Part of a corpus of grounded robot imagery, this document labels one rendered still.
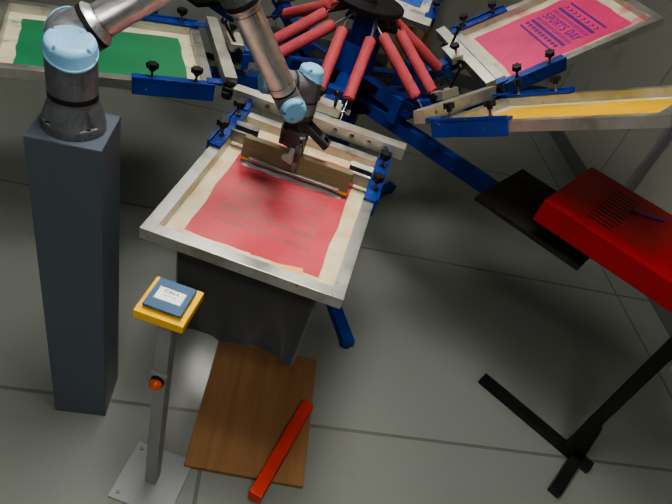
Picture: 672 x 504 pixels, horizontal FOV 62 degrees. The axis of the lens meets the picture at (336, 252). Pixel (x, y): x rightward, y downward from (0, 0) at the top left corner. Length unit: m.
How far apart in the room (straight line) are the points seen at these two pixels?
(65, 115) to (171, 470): 1.33
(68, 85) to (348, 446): 1.70
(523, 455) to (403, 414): 0.56
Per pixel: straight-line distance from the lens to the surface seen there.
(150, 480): 2.24
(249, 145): 1.94
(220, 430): 2.35
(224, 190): 1.84
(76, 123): 1.52
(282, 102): 1.61
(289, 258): 1.64
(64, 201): 1.64
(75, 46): 1.47
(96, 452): 2.33
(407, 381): 2.73
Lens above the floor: 2.05
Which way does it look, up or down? 40 degrees down
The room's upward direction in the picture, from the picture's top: 19 degrees clockwise
